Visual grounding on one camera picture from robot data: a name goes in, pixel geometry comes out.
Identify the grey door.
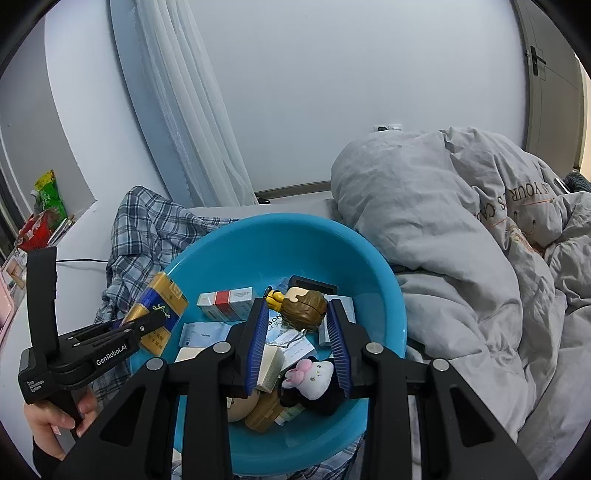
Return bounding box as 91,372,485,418
515,0,585,169

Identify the red and white box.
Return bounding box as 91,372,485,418
197,287,256,321

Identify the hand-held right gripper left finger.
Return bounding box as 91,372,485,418
53,298,269,480

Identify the grey blue box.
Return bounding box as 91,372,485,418
318,295,356,347

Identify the brown haired toy figure keychain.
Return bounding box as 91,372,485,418
264,286,328,333

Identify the black door handle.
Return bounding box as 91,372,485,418
529,45,547,79

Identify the white pink plush toy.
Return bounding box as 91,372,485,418
277,357,340,416

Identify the green snack bag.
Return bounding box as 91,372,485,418
31,170,68,222

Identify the blue grey curtain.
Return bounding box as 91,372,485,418
109,0,195,208

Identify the person's left hand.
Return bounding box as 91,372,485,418
24,389,99,461

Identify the blue white printed pack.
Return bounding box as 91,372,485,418
264,314,301,344

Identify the tan round object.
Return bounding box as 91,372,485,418
228,392,259,423

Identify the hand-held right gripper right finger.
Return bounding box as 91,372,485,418
327,299,539,480

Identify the small light blue packet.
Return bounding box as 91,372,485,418
179,322,232,349

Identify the gold and blue box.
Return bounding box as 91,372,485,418
126,271,189,356

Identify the blue plastic basin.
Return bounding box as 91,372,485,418
161,212,408,476

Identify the plain cream cardboard box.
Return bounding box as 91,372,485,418
256,346,284,393

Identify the dark striped cloth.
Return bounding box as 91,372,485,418
561,171,591,192

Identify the grey duvet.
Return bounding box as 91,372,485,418
331,127,591,480

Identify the sheer white curtain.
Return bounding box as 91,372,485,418
134,0,257,206

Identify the black square box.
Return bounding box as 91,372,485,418
287,275,338,296

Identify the tan cardboard box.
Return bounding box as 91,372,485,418
245,392,284,433

